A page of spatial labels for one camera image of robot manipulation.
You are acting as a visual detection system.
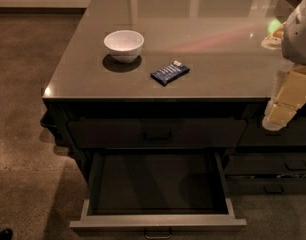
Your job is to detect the black shoe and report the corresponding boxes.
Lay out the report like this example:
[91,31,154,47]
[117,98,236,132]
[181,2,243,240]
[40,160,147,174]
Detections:
[0,228,13,240]

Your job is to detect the black side handle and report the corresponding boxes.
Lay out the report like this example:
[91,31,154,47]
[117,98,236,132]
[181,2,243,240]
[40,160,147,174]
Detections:
[40,111,56,129]

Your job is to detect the dark cabinet frame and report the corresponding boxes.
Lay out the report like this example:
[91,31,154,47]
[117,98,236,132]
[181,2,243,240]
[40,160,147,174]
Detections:
[42,98,306,198]

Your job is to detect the blue snack packet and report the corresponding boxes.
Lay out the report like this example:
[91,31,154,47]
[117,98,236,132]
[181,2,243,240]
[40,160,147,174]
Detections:
[150,61,190,86]

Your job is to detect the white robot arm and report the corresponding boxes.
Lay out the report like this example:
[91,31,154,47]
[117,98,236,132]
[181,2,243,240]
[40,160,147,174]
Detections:
[261,0,306,131]

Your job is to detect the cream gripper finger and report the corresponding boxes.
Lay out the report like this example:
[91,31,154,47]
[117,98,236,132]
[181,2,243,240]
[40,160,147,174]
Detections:
[261,24,285,50]
[262,66,306,131]

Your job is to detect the white ceramic bowl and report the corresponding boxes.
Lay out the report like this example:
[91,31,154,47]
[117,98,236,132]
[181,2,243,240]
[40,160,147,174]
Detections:
[104,30,144,63]

